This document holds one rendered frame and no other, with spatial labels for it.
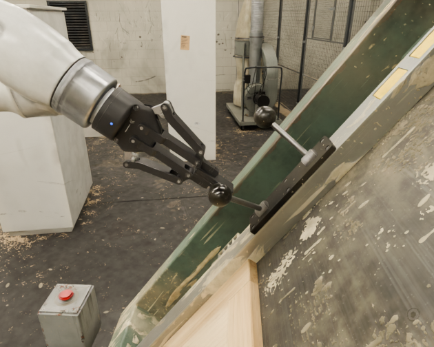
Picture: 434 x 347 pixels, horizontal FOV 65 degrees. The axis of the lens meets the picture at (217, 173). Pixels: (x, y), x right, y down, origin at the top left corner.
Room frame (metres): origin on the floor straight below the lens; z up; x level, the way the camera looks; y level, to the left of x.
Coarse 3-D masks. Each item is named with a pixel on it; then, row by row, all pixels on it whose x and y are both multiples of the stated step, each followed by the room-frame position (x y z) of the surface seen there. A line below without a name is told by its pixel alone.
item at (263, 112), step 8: (256, 112) 0.56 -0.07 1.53; (264, 112) 0.55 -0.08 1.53; (272, 112) 0.55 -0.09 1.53; (256, 120) 0.55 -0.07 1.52; (264, 120) 0.55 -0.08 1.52; (272, 120) 0.55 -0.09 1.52; (264, 128) 0.56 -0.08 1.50; (280, 128) 0.55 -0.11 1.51; (288, 136) 0.53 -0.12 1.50; (296, 144) 0.52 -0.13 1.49; (304, 152) 0.51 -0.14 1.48; (312, 152) 0.50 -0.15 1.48; (304, 160) 0.50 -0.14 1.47; (312, 160) 0.50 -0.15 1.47
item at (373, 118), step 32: (416, 64) 0.48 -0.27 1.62; (384, 96) 0.49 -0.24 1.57; (416, 96) 0.48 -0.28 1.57; (352, 128) 0.49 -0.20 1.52; (384, 128) 0.48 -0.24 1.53; (352, 160) 0.48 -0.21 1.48; (320, 192) 0.48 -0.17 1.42; (288, 224) 0.49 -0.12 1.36; (224, 256) 0.53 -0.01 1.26; (256, 256) 0.49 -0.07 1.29; (192, 288) 0.54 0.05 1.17
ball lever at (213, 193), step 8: (216, 184) 0.47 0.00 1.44; (224, 184) 0.47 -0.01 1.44; (208, 192) 0.46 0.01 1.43; (216, 192) 0.45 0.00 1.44; (224, 192) 0.45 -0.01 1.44; (216, 200) 0.45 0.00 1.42; (224, 200) 0.45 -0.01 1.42; (232, 200) 0.47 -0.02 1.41; (240, 200) 0.48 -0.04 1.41; (264, 200) 0.52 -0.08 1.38; (256, 208) 0.50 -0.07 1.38; (264, 208) 0.50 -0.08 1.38
